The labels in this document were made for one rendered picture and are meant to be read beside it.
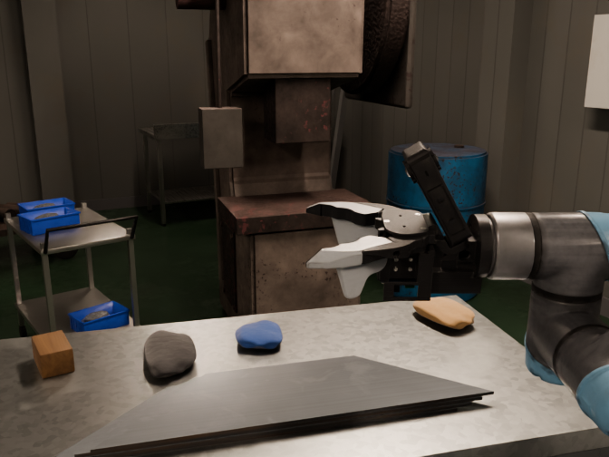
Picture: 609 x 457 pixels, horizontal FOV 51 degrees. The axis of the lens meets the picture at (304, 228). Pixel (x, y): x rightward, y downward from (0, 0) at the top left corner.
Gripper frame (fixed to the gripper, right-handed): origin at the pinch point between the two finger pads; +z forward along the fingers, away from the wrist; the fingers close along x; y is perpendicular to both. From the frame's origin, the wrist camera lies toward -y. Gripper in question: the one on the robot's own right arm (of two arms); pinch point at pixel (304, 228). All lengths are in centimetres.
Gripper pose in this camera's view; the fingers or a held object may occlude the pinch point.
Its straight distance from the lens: 70.1
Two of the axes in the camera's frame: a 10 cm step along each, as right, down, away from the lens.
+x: 0.0, -3.9, 9.2
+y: 0.0, 9.2, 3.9
